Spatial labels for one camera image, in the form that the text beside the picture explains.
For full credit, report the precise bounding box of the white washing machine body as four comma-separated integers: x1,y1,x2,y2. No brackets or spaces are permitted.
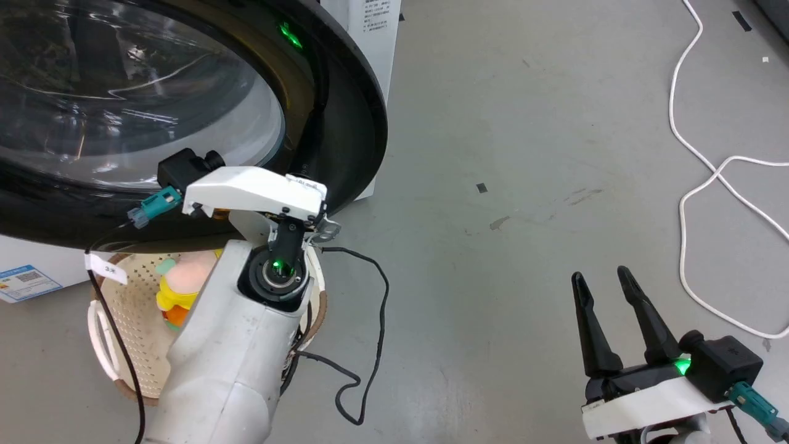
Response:
0,0,403,304

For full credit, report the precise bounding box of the teal left camera connector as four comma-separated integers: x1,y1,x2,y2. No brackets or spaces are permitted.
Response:
127,187,183,229

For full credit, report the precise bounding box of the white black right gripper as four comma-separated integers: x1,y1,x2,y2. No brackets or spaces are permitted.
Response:
571,266,733,441

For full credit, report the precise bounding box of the white printed text label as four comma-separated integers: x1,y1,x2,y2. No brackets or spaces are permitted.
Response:
349,0,403,35

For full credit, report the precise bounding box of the white floor cable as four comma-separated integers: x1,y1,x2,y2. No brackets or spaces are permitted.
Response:
668,0,789,340

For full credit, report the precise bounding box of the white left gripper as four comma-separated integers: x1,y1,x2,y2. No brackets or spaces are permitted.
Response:
182,165,329,221

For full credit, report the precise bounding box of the black cable with white tag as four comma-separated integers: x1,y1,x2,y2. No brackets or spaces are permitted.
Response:
84,221,147,444

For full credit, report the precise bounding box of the thin black looped cable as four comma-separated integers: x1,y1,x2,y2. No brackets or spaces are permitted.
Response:
280,246,391,427

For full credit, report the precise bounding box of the yellow pink plush toy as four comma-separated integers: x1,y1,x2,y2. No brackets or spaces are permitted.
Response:
155,249,224,331

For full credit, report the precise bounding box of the teal right camera connector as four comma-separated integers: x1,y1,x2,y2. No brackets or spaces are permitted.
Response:
727,380,789,442

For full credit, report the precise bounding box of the white perforated laundry basket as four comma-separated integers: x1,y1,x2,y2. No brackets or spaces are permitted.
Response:
88,245,328,405

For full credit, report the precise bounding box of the blue energy label sticker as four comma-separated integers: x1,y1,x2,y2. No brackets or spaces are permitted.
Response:
0,265,63,303

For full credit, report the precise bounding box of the teal camera connector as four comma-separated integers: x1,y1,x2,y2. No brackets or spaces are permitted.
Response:
727,380,789,442
127,187,183,229

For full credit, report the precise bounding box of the black round washing machine door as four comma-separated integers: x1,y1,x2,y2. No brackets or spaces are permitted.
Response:
0,0,389,252

